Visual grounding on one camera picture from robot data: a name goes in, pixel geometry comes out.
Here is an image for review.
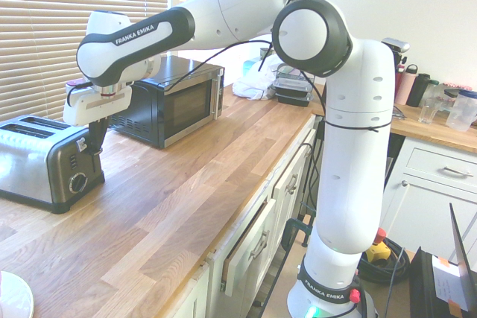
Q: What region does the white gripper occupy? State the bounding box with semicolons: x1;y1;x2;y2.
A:
62;85;134;153

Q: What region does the stainless steel two-slot toaster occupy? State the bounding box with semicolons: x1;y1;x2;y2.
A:
0;114;107;215

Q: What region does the black steel microwave oven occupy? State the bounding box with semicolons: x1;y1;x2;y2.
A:
107;55;227;149

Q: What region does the wide beige window blind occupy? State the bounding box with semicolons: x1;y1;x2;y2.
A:
0;0;169;122

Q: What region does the white crumpled plastic bag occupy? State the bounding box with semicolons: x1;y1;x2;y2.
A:
233;53;285;101

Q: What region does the white dinner plate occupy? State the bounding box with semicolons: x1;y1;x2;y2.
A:
0;270;36;318

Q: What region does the white open drawer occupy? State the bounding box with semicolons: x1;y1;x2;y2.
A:
221;197;277;296

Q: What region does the black food container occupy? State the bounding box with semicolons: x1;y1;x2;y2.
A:
275;89;316;107

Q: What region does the clear lidded black container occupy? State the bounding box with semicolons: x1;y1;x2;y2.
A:
273;78;315;92

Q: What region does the green clamp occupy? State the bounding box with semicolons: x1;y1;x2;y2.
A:
280;201;318;252

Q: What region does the yellow emergency stop button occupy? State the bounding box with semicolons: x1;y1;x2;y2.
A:
364;227;393;267

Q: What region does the pink water bottle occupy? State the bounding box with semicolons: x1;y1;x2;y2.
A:
394;64;418;106

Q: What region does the black water bottle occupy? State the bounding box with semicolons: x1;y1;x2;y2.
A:
405;73;432;108

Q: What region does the clear drinking glass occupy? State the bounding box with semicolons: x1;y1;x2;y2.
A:
417;97;439;126

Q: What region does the grey translucent bottle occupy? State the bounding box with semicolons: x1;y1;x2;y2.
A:
424;78;441;104

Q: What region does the clear pitcher blue lid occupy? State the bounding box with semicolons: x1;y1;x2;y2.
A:
444;89;477;133

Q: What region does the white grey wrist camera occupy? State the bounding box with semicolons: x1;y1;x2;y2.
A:
65;79;94;105

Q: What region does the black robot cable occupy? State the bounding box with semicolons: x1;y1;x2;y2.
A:
163;0;392;135

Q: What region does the silver drawer handle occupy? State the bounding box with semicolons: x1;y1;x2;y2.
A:
443;165;475;178
250;230;271;259

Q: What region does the silver cabinet door handle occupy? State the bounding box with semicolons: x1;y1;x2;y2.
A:
284;174;298;196

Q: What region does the grey exterior camera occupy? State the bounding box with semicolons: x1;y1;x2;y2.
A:
381;36;411;73

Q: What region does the coiled black floor cable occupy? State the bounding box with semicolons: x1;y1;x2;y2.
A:
356;235;411;286

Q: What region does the grey blue cable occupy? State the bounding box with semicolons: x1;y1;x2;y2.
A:
382;246;408;318

